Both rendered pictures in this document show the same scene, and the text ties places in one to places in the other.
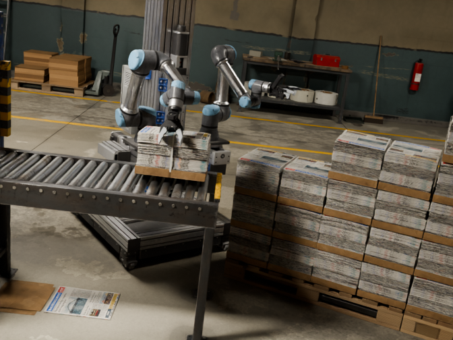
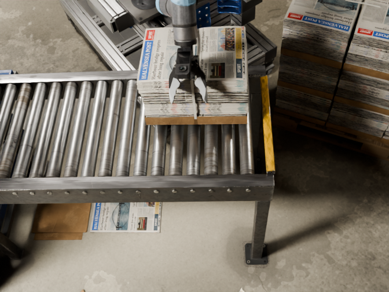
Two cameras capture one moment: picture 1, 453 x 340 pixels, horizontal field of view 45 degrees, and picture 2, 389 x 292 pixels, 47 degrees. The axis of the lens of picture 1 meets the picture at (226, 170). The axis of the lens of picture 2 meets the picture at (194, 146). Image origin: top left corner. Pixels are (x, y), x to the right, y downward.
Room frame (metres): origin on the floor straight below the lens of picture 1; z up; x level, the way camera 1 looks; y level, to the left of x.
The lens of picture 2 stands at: (1.81, 0.16, 2.21)
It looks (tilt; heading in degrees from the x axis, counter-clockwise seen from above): 58 degrees down; 9
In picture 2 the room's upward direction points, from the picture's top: 8 degrees counter-clockwise
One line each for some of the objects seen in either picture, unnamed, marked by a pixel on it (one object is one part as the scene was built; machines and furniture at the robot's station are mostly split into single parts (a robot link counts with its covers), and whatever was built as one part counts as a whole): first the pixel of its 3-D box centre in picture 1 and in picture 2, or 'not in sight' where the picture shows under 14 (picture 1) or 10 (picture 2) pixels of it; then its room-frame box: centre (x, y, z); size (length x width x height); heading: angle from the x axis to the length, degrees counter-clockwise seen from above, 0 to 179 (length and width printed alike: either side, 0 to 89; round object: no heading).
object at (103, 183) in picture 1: (106, 179); (111, 128); (2.78, 0.63, 0.77); 0.47 x 0.05 x 0.05; 1
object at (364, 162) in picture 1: (360, 158); not in sight; (3.22, -0.80, 0.95); 0.38 x 0.29 x 0.23; 160
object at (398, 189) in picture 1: (407, 182); not in sight; (3.12, -1.07, 0.86); 0.38 x 0.29 x 0.04; 158
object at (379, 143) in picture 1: (364, 139); not in sight; (3.21, -0.80, 1.06); 0.37 x 0.29 x 0.01; 160
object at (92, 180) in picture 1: (94, 177); (95, 128); (2.77, 0.70, 0.77); 0.47 x 0.05 x 0.05; 1
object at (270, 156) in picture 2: (218, 186); (267, 121); (2.77, 0.03, 0.81); 0.43 x 0.03 x 0.02; 1
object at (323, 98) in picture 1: (292, 82); not in sight; (9.43, -0.94, 0.55); 1.80 x 0.70 x 1.09; 91
